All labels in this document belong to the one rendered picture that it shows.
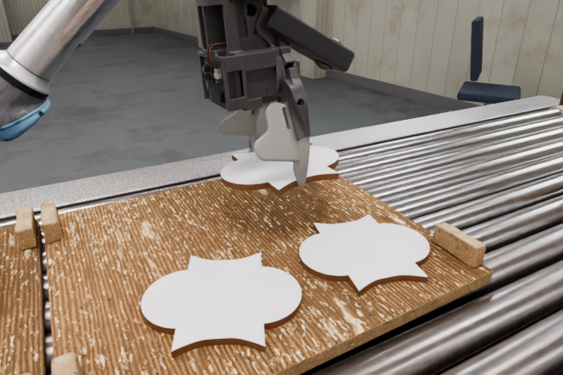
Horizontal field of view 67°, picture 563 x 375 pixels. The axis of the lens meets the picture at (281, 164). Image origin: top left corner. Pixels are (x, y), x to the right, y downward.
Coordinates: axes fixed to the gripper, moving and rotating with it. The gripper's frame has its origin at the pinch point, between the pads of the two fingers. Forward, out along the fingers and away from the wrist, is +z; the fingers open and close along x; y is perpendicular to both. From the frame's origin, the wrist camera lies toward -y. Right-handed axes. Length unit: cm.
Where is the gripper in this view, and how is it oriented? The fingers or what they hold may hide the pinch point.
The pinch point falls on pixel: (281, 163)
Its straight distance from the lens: 50.6
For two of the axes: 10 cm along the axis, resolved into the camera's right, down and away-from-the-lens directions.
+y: -8.7, 2.4, -4.2
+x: 4.8, 3.1, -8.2
